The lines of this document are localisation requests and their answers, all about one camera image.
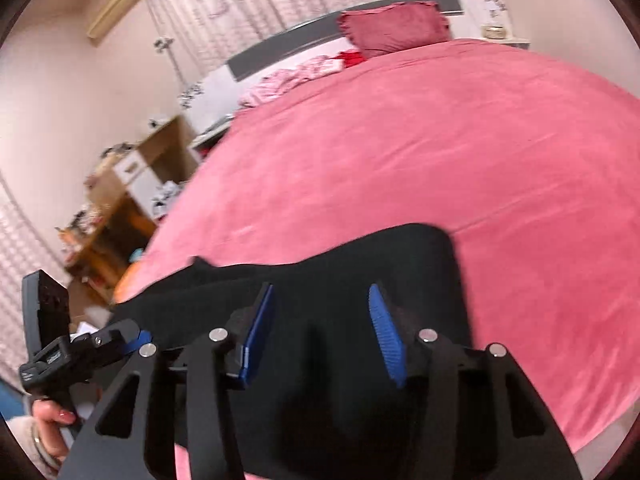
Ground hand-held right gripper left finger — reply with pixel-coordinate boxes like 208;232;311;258
57;282;277;480

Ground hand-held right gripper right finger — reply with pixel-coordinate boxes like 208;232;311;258
367;282;585;480

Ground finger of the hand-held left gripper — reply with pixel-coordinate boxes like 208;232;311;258
95;319;152;362

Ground black pants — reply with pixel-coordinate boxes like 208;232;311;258
112;222;475;480

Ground person's left forearm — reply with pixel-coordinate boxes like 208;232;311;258
4;414;57;479

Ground person's left hand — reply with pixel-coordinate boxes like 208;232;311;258
31;399;77;462

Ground wooden desk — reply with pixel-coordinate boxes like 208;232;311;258
57;115;201;307

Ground white cardboard box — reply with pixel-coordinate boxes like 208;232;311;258
149;182;184;222

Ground pink bed blanket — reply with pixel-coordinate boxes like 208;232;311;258
112;39;640;480

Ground white nightstand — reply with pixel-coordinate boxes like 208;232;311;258
480;35;531;52
190;115;236;161

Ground pink floral clothing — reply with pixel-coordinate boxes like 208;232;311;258
240;57;346;108

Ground red clothing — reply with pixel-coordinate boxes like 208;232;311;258
335;49;369;68

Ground grey and white headboard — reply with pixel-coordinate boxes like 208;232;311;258
177;0;512;111

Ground dark pink ruffled pillow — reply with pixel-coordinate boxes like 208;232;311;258
337;1;451;60

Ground beige air conditioner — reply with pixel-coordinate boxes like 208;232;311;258
85;0;151;47

